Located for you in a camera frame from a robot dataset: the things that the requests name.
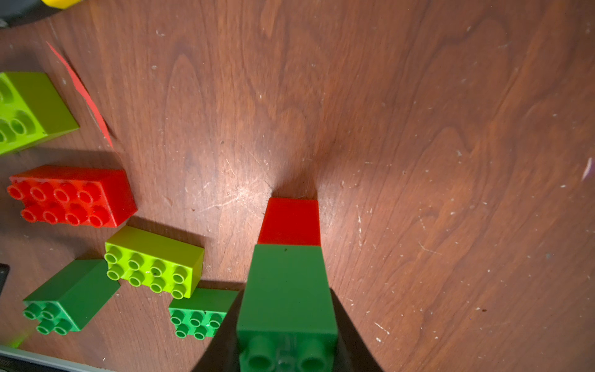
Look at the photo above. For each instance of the yellow black utility knife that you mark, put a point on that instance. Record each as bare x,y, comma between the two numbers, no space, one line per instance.
60,4

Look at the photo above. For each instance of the dark green long lego brick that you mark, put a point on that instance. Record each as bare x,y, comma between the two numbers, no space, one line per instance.
202,314

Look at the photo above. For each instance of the green square lego brick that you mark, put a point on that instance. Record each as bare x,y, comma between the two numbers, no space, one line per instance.
287,321
68,301

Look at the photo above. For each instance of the lime green long lego brick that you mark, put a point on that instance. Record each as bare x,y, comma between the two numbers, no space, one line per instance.
32,111

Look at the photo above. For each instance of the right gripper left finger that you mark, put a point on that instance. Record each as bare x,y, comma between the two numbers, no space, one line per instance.
223,353

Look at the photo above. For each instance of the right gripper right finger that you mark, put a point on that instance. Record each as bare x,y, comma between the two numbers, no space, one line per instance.
352,354

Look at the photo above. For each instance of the small red lego brick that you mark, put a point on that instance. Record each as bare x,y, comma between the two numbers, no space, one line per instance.
288,221

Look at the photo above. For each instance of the red long lego brick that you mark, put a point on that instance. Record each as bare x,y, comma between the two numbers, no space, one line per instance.
76,196

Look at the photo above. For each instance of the red paper scrap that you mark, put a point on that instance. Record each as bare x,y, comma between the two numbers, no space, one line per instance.
83,92

